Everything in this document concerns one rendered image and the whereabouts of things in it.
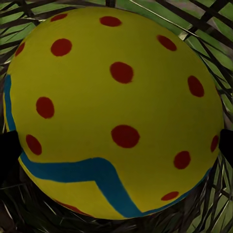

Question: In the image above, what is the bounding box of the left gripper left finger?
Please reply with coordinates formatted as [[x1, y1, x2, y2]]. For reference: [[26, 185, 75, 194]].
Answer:
[[0, 131, 22, 188]]

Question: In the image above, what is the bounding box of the wicker basket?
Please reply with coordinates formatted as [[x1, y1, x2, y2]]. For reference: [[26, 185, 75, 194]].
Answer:
[[0, 0, 233, 233]]

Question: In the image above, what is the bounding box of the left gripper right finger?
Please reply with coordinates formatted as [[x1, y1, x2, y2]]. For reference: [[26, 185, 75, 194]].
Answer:
[[218, 129, 233, 168]]

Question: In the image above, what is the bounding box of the easter egg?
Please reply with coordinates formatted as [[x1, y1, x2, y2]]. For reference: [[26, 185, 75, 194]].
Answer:
[[2, 7, 224, 221]]

